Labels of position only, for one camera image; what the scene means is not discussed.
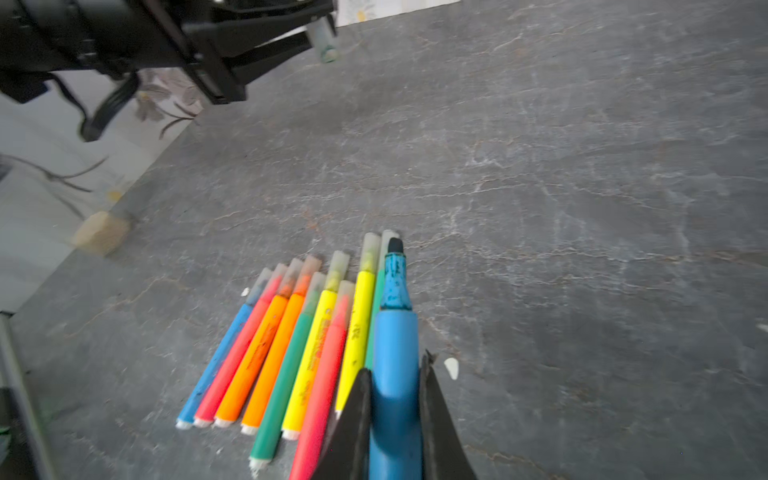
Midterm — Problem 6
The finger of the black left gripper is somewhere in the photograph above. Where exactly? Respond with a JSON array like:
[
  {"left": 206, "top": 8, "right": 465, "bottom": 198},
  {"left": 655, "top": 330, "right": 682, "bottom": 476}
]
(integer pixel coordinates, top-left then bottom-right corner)
[
  {"left": 197, "top": 32, "right": 311, "bottom": 104},
  {"left": 179, "top": 1, "right": 336, "bottom": 58}
]

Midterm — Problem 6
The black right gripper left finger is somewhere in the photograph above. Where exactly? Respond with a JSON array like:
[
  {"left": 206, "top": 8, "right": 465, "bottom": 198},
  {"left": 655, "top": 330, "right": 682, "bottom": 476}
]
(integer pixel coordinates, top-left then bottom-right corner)
[{"left": 311, "top": 368, "right": 373, "bottom": 480}]

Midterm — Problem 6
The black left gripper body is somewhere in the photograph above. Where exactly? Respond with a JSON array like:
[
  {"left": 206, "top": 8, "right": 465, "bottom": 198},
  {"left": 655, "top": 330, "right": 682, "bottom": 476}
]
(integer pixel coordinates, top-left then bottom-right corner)
[{"left": 1, "top": 1, "right": 201, "bottom": 78}]

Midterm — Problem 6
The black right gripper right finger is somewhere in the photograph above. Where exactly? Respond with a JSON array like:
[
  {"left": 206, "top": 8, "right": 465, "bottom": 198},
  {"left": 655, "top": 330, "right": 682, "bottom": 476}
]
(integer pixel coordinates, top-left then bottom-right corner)
[{"left": 418, "top": 350, "right": 477, "bottom": 480}]

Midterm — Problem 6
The thick blue marker pen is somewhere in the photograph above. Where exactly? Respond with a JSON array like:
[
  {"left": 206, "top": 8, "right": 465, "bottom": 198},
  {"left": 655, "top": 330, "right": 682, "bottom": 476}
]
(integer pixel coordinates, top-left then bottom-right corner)
[{"left": 369, "top": 238, "right": 422, "bottom": 479}]

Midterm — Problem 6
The yellow marker pen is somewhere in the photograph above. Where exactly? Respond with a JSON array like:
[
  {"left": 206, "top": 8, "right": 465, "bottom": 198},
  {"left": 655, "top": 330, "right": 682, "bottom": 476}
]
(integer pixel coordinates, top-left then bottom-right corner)
[
  {"left": 335, "top": 232, "right": 381, "bottom": 418},
  {"left": 281, "top": 250, "right": 350, "bottom": 441}
]

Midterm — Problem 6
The translucent blue pen cap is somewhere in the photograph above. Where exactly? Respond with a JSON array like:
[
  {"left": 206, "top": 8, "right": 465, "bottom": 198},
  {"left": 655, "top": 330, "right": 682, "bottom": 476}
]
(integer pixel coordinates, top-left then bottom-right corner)
[{"left": 306, "top": 16, "right": 340, "bottom": 64}]

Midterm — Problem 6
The teal green marker pen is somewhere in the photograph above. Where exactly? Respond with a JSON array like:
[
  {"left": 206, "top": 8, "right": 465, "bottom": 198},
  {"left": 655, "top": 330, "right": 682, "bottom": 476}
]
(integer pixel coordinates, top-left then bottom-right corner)
[{"left": 365, "top": 229, "right": 400, "bottom": 370}]

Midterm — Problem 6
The orange marker pen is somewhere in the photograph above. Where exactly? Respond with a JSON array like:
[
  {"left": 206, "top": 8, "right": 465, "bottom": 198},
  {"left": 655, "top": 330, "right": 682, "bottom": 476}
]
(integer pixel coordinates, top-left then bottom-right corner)
[
  {"left": 241, "top": 255, "right": 322, "bottom": 436},
  {"left": 214, "top": 258, "right": 304, "bottom": 428}
]

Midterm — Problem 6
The pink marker pen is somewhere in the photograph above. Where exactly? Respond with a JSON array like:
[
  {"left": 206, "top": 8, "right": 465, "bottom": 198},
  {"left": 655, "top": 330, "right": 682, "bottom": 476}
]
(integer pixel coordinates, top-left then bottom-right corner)
[{"left": 193, "top": 263, "right": 288, "bottom": 428}]

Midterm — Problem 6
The thin blue marker pen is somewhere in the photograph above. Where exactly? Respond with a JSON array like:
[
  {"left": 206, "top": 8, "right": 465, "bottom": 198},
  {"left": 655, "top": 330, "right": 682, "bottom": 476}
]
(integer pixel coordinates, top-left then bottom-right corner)
[{"left": 175, "top": 268, "right": 273, "bottom": 430}]

